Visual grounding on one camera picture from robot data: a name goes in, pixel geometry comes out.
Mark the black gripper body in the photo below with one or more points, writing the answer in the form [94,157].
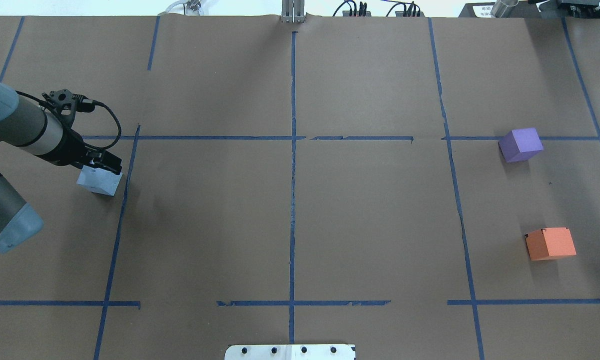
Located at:
[68,147]

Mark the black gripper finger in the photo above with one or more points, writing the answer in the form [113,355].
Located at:
[104,160]

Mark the light blue foam block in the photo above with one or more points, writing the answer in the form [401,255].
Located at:
[99,181]

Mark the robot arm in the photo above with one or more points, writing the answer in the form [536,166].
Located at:
[42,126]

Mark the purple foam block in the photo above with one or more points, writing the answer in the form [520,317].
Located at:
[520,145]

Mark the orange foam block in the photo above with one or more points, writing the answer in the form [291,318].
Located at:
[550,243]

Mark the steel cup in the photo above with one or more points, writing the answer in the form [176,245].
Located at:
[503,8]

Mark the aluminium frame post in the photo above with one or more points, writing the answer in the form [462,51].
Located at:
[293,11]

